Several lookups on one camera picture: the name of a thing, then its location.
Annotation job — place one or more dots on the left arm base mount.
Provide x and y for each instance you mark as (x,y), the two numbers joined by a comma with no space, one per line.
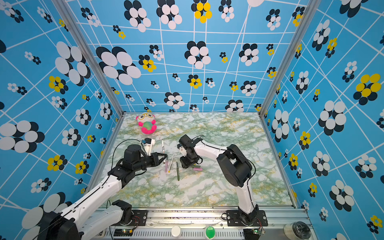
(130,216)

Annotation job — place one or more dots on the white marker pen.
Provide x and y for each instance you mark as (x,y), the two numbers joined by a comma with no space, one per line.
(163,149)

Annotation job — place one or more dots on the aluminium corner post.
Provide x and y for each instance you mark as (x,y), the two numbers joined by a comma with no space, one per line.
(80,40)
(288,57)

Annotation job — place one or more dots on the pink pen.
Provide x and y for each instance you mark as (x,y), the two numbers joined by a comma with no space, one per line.
(167,166)

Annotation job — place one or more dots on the green push button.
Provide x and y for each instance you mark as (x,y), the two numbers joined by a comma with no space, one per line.
(210,233)

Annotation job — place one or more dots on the pink white plush toy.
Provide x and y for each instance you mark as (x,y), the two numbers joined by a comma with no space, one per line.
(147,123)

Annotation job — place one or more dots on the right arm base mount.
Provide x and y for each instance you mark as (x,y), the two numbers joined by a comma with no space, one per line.
(237,218)

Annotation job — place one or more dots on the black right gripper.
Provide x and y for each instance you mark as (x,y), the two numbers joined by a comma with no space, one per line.
(185,164)

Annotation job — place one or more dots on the white round button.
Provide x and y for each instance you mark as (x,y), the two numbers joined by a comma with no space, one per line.
(176,231)

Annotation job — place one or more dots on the aluminium corner post right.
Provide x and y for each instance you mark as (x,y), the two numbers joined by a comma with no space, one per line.
(288,57)

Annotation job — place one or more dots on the dark green pen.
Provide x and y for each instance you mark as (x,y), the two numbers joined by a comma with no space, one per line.
(178,171)

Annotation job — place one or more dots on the aluminium corner post left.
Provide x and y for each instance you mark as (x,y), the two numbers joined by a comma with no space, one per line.
(80,40)

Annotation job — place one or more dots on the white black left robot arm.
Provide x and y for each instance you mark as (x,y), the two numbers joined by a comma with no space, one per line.
(78,222)

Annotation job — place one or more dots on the white pen yellow tip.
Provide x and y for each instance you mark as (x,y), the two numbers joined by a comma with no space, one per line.
(170,163)

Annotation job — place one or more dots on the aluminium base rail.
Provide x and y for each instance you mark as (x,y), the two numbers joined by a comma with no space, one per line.
(193,222)

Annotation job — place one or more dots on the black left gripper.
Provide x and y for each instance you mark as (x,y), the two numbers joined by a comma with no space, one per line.
(155,159)

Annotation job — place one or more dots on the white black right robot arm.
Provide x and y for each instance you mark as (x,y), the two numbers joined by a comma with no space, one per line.
(236,168)

